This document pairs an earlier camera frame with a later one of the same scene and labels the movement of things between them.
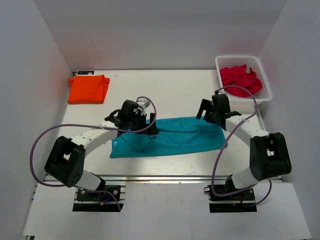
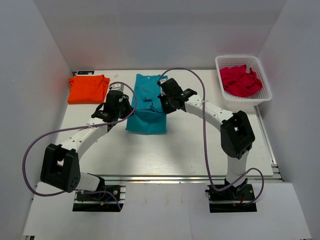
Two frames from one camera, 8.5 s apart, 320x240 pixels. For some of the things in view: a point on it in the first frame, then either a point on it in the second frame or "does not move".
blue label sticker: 85,72 does not move
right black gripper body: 212,118 → 167,105
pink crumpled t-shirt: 238,76 does not move
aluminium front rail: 164,179 does not move
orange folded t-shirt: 87,89 does not move
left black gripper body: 138,122 → 125,109
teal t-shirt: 176,135 → 148,116
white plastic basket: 264,95 does not move
